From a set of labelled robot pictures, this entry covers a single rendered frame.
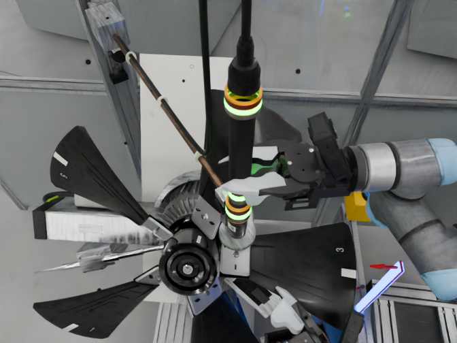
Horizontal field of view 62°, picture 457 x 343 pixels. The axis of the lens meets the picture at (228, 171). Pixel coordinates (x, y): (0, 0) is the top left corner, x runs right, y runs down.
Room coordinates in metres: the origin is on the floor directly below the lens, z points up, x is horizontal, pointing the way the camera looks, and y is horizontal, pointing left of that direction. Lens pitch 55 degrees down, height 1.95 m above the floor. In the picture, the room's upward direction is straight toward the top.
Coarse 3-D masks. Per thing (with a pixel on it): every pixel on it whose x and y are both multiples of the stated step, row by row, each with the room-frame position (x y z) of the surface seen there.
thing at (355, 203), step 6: (354, 192) 0.56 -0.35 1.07; (360, 192) 0.56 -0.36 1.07; (348, 198) 0.56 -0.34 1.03; (354, 198) 0.54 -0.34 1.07; (360, 198) 0.54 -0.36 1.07; (366, 198) 0.54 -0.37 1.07; (348, 204) 0.55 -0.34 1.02; (354, 204) 0.52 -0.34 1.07; (360, 204) 0.52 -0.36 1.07; (348, 210) 0.53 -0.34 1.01; (354, 210) 0.52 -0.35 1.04; (360, 210) 0.51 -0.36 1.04; (348, 216) 0.52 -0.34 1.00; (354, 216) 0.51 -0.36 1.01; (360, 216) 0.51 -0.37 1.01; (366, 216) 0.51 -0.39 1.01
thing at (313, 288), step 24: (264, 240) 0.36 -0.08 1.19; (288, 240) 0.36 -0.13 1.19; (312, 240) 0.36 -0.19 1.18; (336, 240) 0.36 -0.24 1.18; (264, 264) 0.30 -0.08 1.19; (288, 264) 0.30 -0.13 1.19; (312, 264) 0.30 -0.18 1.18; (336, 264) 0.31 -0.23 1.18; (288, 288) 0.25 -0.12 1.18; (312, 288) 0.26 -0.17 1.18; (336, 288) 0.26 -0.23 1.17; (312, 312) 0.21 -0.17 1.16; (336, 312) 0.21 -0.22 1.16
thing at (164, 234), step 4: (148, 220) 0.37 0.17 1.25; (152, 220) 0.36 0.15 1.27; (144, 224) 0.39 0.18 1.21; (148, 224) 0.38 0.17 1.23; (152, 224) 0.37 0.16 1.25; (156, 224) 0.36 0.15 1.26; (148, 228) 0.38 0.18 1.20; (152, 228) 0.37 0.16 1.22; (156, 228) 0.36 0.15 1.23; (160, 228) 0.36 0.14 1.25; (164, 228) 0.35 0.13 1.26; (160, 232) 0.36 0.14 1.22; (164, 232) 0.35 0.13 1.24; (168, 232) 0.35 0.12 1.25; (160, 236) 0.37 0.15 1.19; (164, 236) 0.36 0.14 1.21; (168, 236) 0.35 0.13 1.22; (172, 236) 0.34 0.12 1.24; (164, 240) 0.36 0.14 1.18
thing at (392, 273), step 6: (396, 264) 0.31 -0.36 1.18; (390, 270) 0.31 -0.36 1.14; (396, 270) 0.29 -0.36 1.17; (384, 276) 0.31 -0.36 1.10; (390, 276) 0.29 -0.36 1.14; (378, 282) 0.31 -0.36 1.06; (384, 282) 0.29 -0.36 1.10; (378, 288) 0.30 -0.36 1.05; (372, 294) 0.30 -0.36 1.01; (366, 300) 0.30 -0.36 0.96; (360, 306) 0.30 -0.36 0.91
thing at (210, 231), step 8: (200, 200) 0.42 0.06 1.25; (200, 208) 0.41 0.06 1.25; (208, 208) 0.40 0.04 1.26; (192, 216) 0.40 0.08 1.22; (200, 216) 0.39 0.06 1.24; (208, 216) 0.38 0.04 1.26; (216, 216) 0.37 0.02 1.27; (200, 224) 0.38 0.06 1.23; (208, 224) 0.37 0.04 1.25; (216, 224) 0.36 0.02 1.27; (208, 232) 0.35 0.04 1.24; (216, 232) 0.34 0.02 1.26
